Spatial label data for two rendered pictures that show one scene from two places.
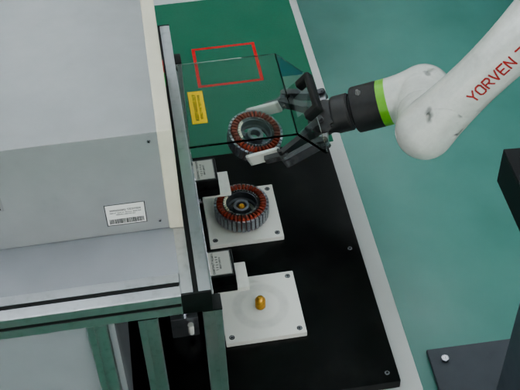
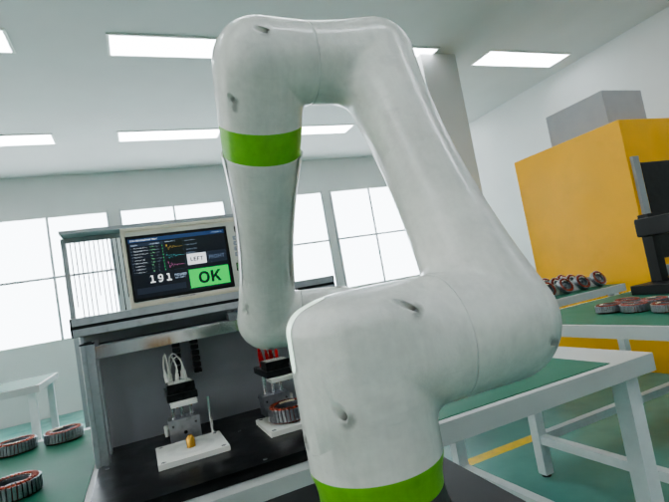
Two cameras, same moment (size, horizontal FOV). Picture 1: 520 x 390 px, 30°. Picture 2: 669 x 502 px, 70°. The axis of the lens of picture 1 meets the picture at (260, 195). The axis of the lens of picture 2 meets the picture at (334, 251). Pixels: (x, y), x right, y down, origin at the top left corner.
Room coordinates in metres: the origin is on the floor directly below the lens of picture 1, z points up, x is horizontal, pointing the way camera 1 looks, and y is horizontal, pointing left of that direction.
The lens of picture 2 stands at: (1.21, -1.17, 1.09)
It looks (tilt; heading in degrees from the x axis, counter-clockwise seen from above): 4 degrees up; 74
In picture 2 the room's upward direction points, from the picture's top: 10 degrees counter-clockwise
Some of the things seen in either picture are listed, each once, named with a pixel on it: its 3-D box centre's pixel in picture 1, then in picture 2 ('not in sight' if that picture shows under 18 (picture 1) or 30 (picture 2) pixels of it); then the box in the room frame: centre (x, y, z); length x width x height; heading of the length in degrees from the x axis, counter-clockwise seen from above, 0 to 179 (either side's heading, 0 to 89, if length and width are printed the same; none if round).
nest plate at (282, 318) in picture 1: (260, 307); (191, 448); (1.13, 0.01, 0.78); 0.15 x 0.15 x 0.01; 8
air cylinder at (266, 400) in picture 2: not in sight; (275, 401); (1.35, 0.18, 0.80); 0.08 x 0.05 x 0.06; 8
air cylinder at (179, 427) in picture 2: (183, 311); (184, 426); (1.11, 0.15, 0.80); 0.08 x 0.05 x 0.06; 8
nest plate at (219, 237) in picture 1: (241, 216); (292, 419); (1.37, 0.04, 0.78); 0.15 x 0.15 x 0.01; 8
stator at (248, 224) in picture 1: (241, 207); (290, 409); (1.37, 0.04, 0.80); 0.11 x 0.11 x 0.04
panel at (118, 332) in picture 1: (111, 227); (217, 364); (1.22, 0.27, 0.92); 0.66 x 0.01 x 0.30; 8
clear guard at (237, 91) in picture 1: (230, 110); not in sight; (1.40, 0.05, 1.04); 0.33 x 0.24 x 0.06; 98
